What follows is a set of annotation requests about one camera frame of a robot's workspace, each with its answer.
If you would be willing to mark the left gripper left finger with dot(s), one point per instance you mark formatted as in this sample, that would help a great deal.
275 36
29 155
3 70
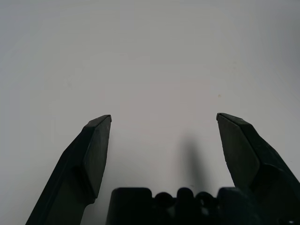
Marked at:
75 164

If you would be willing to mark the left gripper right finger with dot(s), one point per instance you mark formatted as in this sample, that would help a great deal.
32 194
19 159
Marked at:
253 159

